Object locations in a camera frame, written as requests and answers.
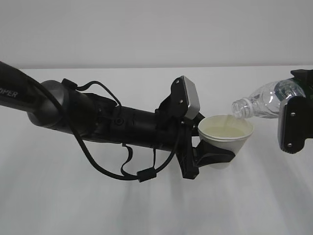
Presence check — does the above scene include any white paper cup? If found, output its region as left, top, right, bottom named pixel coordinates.
left=198, top=115, right=254, bottom=154

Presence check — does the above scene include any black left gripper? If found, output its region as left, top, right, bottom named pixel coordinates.
left=155, top=113, right=235, bottom=180

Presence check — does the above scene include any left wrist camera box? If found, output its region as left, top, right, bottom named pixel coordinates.
left=158, top=75, right=200, bottom=120

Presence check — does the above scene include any clear water bottle green label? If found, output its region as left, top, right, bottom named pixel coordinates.
left=232, top=78, right=306, bottom=119

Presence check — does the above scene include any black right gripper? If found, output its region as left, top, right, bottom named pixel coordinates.
left=291, top=69, right=313, bottom=98

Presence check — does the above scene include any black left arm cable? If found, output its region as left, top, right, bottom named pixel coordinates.
left=24, top=78, right=186, bottom=183

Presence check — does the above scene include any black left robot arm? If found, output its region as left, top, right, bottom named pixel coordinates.
left=0, top=63, right=235, bottom=182

